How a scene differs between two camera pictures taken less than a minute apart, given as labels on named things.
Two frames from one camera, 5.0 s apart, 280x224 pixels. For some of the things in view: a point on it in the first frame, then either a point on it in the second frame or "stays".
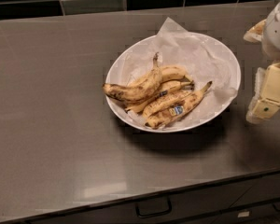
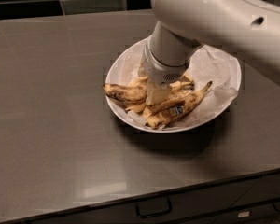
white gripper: [277, 32] to [160, 71]
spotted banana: [140, 90] stays
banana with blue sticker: [174, 113] stays
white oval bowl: [175, 81] stays
